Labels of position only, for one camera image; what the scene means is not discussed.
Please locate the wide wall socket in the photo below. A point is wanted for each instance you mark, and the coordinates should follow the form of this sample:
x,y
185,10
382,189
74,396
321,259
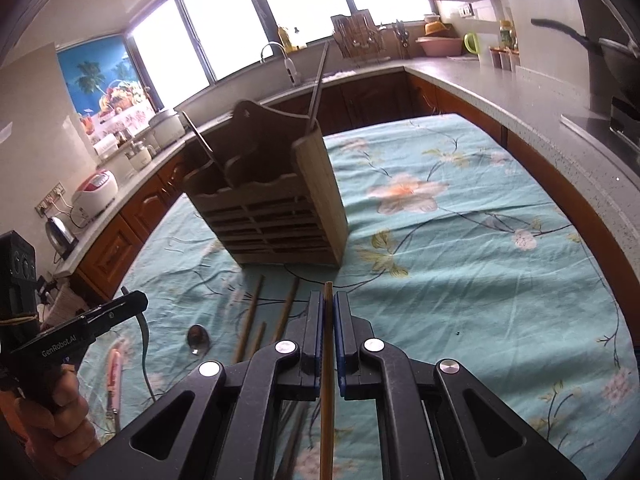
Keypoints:
x,y
50,199

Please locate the kitchen window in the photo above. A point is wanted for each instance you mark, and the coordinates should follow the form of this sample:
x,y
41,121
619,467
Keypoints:
x,y
240,25

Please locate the person's left hand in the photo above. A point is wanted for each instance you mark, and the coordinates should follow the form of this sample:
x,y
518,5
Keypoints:
x,y
60,430

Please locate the steel sink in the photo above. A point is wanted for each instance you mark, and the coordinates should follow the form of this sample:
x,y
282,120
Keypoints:
x,y
325,79

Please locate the small spice jar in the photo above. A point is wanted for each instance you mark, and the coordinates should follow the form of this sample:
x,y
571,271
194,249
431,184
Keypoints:
x,y
515,59
505,59
495,58

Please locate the yellow bowl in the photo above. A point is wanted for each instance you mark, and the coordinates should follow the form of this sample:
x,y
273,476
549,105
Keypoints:
x,y
434,27

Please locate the pink plastic basin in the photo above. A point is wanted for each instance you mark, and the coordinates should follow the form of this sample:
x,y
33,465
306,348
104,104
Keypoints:
x,y
439,46

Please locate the steel electric kettle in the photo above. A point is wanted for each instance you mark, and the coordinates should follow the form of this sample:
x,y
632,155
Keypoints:
x,y
61,235

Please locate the metal spoon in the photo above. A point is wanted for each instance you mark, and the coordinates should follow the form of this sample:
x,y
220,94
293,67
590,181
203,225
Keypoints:
x,y
198,340

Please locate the steel stove top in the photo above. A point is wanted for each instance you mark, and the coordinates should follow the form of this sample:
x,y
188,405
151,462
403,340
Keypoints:
x,y
600,127

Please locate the wooden chopstick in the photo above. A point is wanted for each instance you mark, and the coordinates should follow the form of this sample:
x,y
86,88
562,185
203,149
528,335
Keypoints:
x,y
258,337
327,430
249,315
286,310

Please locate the green drink bottle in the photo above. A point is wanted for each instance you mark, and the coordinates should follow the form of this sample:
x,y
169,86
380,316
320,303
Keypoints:
x,y
506,35

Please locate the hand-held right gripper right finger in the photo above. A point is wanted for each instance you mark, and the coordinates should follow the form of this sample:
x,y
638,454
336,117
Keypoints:
x,y
341,345

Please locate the metal chopstick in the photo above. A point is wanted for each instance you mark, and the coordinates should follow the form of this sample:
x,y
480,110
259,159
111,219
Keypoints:
x,y
318,85

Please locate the knife block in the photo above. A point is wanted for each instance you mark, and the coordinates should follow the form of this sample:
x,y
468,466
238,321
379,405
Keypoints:
x,y
401,42

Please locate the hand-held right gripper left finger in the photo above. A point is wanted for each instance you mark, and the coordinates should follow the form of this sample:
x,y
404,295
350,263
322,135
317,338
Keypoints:
x,y
316,345

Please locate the wooden utensil holder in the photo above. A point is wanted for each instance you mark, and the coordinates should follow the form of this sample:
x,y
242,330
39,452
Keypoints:
x,y
280,210

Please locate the yellow bottle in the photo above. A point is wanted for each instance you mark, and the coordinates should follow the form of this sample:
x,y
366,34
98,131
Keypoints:
x,y
284,40

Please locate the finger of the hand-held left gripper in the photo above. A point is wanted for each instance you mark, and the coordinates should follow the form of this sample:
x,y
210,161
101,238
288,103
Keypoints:
x,y
117,312

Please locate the chrome kitchen faucet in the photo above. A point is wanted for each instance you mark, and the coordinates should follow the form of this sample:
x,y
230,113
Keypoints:
x,y
292,70

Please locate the small white pot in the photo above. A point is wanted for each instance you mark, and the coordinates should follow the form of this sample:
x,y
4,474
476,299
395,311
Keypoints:
x,y
139,157

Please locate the red and white rice cooker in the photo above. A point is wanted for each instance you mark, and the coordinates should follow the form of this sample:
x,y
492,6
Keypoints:
x,y
95,197

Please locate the small wall socket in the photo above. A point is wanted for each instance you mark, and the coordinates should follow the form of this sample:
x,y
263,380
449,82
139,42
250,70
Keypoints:
x,y
465,10

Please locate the tropical fruit window poster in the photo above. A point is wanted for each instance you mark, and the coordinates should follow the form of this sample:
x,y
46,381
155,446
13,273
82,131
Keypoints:
x,y
100,80

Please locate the floral teal tablecloth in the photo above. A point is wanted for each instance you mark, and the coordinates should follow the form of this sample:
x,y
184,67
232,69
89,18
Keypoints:
x,y
475,270

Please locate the white box appliance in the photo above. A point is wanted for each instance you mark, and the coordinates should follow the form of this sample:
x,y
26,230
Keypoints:
x,y
105,146

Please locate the large white rice cooker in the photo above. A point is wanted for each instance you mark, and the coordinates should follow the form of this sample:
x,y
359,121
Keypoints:
x,y
167,127

